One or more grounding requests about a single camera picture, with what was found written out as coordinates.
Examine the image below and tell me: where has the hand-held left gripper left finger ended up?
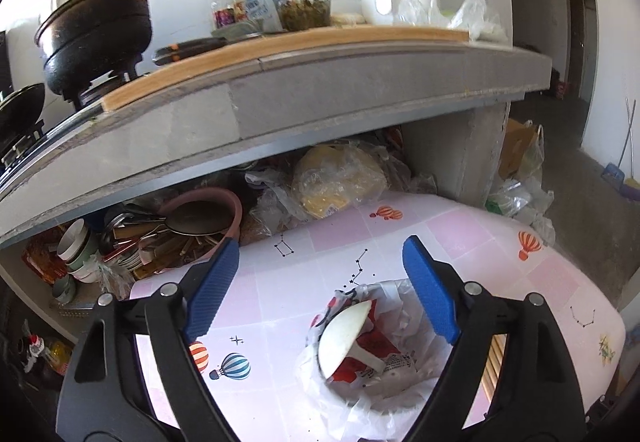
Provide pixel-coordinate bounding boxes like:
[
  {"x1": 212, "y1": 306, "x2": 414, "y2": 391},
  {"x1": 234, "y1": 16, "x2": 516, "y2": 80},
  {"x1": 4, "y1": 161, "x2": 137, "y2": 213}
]
[{"x1": 56, "y1": 237, "x2": 241, "y2": 442}]

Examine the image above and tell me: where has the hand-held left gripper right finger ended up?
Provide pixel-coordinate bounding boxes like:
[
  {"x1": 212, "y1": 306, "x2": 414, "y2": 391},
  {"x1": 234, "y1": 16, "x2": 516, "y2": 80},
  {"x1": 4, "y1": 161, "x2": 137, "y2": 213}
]
[{"x1": 402, "y1": 235, "x2": 587, "y2": 442}]

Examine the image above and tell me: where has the pile of wooden chopsticks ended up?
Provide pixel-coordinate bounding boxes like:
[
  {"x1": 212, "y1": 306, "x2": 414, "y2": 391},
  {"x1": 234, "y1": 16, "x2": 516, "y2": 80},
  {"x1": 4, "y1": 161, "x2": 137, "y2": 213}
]
[{"x1": 480, "y1": 334, "x2": 509, "y2": 404}]

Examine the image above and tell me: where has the steel container with white bag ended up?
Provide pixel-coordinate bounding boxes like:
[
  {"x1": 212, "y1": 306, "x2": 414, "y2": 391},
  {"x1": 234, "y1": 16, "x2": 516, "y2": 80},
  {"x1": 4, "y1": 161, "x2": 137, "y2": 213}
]
[{"x1": 295, "y1": 278, "x2": 456, "y2": 442}]

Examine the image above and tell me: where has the pink plastic basin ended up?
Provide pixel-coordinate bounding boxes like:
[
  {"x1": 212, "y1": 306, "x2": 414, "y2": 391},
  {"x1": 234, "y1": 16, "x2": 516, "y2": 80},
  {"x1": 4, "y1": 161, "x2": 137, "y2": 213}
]
[{"x1": 137, "y1": 187, "x2": 244, "y2": 273}]

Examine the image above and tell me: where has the pink patterned table cover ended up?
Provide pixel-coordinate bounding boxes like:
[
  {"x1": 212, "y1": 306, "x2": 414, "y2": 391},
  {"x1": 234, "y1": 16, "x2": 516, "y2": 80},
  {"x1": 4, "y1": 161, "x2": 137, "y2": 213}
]
[{"x1": 130, "y1": 192, "x2": 628, "y2": 442}]

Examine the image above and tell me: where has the green print plastic bag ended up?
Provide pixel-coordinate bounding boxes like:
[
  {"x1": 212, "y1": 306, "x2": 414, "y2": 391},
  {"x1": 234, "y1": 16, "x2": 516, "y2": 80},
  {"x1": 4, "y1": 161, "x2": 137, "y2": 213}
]
[{"x1": 487, "y1": 174, "x2": 557, "y2": 244}]

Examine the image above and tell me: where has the bag of yellow food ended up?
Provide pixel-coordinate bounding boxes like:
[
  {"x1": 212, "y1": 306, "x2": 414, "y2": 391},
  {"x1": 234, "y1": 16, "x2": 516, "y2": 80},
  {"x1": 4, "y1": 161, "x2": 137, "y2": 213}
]
[{"x1": 292, "y1": 144, "x2": 388, "y2": 223}]

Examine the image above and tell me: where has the stack of white bowls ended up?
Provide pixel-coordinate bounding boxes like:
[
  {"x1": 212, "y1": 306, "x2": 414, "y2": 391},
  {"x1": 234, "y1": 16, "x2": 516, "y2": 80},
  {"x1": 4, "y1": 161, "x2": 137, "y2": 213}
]
[{"x1": 56, "y1": 219, "x2": 102, "y2": 284}]

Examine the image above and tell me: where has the small green cup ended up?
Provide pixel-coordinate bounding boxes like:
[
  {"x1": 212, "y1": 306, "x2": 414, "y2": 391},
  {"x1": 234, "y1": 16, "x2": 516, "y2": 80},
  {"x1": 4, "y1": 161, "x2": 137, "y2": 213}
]
[{"x1": 52, "y1": 274, "x2": 77, "y2": 303}]

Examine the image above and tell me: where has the yellow label jar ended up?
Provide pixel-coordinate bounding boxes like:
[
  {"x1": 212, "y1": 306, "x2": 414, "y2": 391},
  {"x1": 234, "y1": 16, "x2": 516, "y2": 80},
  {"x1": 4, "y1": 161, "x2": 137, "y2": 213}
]
[{"x1": 47, "y1": 339, "x2": 74, "y2": 376}]

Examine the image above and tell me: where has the brown cardboard box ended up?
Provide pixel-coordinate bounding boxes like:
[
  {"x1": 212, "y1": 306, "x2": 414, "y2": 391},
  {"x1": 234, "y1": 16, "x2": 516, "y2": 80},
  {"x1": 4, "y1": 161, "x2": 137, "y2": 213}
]
[{"x1": 500, "y1": 118, "x2": 545, "y2": 183}]

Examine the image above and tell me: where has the red snack packet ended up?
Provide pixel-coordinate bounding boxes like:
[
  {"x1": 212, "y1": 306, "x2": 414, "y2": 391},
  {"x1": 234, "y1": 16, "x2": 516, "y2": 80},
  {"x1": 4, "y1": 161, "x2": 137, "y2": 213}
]
[{"x1": 22, "y1": 237, "x2": 63, "y2": 285}]

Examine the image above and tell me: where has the red white small bottle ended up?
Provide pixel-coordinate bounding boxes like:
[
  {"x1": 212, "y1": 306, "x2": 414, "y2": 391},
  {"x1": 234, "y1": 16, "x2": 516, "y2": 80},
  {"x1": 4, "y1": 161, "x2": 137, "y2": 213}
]
[{"x1": 25, "y1": 333, "x2": 47, "y2": 374}]

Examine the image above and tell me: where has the grey concrete counter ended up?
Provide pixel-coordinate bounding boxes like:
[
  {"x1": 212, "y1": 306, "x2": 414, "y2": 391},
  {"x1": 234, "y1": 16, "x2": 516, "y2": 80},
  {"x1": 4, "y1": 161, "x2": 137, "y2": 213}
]
[{"x1": 0, "y1": 42, "x2": 553, "y2": 250}]

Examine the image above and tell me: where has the long wooden cutting board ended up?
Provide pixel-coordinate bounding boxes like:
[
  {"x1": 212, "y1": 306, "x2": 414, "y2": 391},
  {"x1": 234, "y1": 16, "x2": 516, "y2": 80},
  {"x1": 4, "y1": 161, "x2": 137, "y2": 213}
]
[{"x1": 102, "y1": 26, "x2": 471, "y2": 113}]

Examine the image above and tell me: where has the blue broom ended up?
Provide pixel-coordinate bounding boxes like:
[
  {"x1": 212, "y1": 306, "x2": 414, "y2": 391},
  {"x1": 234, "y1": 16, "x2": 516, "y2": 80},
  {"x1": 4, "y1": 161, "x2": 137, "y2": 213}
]
[{"x1": 602, "y1": 97, "x2": 640, "y2": 203}]

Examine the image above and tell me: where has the steel gas stove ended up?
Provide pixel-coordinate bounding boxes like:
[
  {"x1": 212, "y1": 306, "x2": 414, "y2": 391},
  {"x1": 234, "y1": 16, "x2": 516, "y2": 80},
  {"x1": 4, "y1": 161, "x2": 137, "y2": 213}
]
[{"x1": 0, "y1": 62, "x2": 151, "y2": 180}]

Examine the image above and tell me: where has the grey plate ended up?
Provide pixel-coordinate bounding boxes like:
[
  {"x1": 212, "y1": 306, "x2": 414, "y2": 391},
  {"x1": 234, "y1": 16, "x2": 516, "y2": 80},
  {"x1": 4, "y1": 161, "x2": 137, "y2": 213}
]
[{"x1": 210, "y1": 19, "x2": 264, "y2": 41}]

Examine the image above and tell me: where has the black wok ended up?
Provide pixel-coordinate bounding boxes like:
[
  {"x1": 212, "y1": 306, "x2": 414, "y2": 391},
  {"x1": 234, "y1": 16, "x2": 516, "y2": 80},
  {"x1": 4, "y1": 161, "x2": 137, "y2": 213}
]
[{"x1": 0, "y1": 83, "x2": 47, "y2": 148}]

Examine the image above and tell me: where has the white crumpled plastic bag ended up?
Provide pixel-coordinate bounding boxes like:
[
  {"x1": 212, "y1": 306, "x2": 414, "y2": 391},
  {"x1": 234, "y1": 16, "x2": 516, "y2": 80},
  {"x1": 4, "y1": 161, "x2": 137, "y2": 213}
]
[{"x1": 447, "y1": 0, "x2": 509, "y2": 43}]

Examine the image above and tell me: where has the black pot with steel lid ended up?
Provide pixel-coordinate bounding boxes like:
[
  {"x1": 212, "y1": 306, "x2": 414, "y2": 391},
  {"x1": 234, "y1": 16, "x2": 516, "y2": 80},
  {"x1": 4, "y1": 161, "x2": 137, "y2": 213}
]
[{"x1": 34, "y1": 0, "x2": 166, "y2": 98}]

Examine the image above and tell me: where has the clear bottle with gold cap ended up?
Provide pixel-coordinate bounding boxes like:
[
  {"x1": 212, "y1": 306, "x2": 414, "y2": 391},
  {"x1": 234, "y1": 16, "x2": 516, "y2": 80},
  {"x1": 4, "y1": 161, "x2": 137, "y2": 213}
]
[{"x1": 210, "y1": 0, "x2": 236, "y2": 29}]

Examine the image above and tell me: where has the dark wooden door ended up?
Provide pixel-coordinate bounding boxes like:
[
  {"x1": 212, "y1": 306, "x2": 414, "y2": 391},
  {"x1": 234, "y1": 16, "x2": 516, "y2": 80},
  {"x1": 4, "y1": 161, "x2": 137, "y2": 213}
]
[{"x1": 565, "y1": 0, "x2": 599, "y2": 99}]

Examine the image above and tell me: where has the glass jar of pickles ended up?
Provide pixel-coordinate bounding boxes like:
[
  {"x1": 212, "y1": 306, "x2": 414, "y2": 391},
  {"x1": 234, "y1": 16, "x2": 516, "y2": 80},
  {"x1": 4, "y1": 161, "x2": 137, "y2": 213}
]
[{"x1": 277, "y1": 0, "x2": 332, "y2": 32}]

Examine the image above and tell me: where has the black handled knife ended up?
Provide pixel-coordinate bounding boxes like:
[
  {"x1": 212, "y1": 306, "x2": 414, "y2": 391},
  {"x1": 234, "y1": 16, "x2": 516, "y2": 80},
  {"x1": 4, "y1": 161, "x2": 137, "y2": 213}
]
[{"x1": 152, "y1": 37, "x2": 228, "y2": 66}]

